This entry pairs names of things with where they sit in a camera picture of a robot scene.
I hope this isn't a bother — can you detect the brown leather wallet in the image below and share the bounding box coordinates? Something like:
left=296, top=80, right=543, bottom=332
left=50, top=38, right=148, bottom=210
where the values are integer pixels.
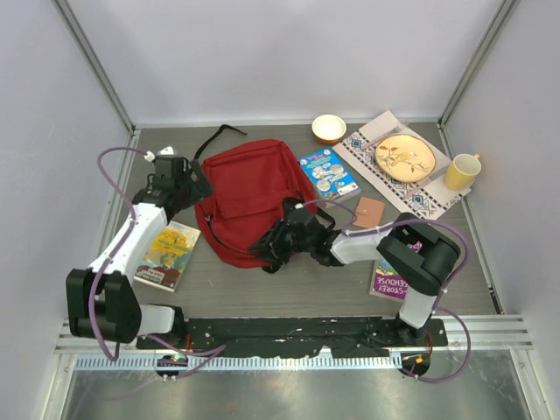
left=353, top=197, right=385, bottom=228

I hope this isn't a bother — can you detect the pink handled knife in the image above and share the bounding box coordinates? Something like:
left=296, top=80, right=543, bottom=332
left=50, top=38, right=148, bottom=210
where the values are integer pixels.
left=418, top=167, right=447, bottom=189

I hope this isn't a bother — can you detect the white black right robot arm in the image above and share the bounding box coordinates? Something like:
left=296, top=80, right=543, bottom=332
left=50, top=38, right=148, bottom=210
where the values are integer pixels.
left=248, top=199, right=461, bottom=346

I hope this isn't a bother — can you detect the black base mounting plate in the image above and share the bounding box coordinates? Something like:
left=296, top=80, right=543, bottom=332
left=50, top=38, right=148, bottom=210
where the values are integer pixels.
left=162, top=317, right=448, bottom=359

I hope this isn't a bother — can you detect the yellow illustrated book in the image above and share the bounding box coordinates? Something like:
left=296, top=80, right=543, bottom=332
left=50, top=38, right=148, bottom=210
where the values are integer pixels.
left=134, top=221, right=200, bottom=292

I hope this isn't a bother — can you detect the white orange bowl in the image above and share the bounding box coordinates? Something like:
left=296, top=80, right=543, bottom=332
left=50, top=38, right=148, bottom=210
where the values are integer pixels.
left=311, top=114, right=347, bottom=144

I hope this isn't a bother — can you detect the purple treehouse book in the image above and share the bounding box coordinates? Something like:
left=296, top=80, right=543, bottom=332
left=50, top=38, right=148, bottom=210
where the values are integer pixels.
left=369, top=259, right=409, bottom=302

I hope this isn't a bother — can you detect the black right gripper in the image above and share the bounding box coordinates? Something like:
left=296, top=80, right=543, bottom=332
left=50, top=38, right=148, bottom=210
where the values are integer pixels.
left=248, top=219, right=314, bottom=265

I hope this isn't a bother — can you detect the pink handled fork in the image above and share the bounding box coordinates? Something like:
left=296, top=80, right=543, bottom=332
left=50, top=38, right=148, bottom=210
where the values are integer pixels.
left=364, top=122, right=407, bottom=149

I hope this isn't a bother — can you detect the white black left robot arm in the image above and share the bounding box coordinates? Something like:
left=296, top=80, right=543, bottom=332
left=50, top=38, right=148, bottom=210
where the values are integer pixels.
left=66, top=147, right=213, bottom=349

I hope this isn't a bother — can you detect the yellow mug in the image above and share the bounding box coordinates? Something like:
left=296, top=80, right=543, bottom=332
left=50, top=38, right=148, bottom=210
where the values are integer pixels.
left=444, top=153, right=481, bottom=191

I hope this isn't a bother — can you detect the yellow bird plate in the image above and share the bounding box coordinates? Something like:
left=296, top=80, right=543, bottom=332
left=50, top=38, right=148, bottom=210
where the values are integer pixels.
left=374, top=134, right=437, bottom=183

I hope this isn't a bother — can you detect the blue comic book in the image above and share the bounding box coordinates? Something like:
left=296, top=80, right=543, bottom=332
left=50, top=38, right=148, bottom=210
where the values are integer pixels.
left=299, top=148, right=361, bottom=201

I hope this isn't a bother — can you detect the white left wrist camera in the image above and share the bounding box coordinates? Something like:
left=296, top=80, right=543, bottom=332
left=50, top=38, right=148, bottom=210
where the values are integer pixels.
left=143, top=146, right=176, bottom=163

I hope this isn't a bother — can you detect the red student backpack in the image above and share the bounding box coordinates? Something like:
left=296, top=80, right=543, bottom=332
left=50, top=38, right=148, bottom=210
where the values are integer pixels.
left=195, top=139, right=322, bottom=269

